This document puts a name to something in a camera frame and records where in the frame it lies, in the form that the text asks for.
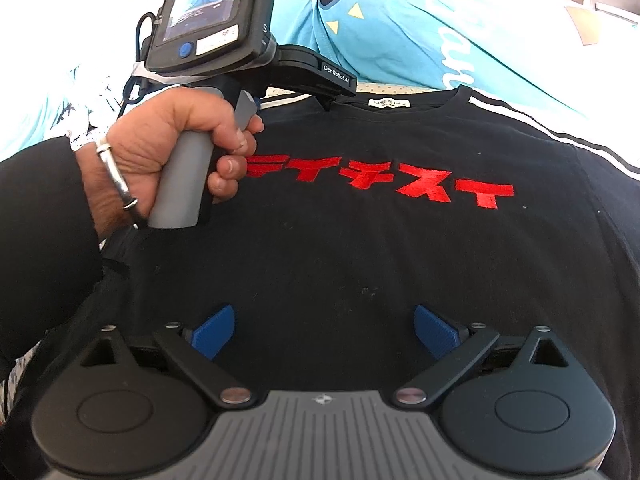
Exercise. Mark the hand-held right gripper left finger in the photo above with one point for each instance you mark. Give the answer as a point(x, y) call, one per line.
point(215, 332)

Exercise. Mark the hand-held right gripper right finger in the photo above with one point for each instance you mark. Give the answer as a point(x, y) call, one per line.
point(437, 332)

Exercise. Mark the black t-shirt with red print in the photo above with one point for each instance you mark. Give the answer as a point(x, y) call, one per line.
point(375, 260)

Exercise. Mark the person's left forearm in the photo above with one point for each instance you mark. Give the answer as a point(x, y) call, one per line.
point(45, 205)

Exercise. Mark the person's left hand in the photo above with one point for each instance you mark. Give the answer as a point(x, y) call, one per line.
point(150, 145)

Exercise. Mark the blue printed sofa cover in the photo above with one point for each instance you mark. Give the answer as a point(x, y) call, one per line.
point(390, 35)

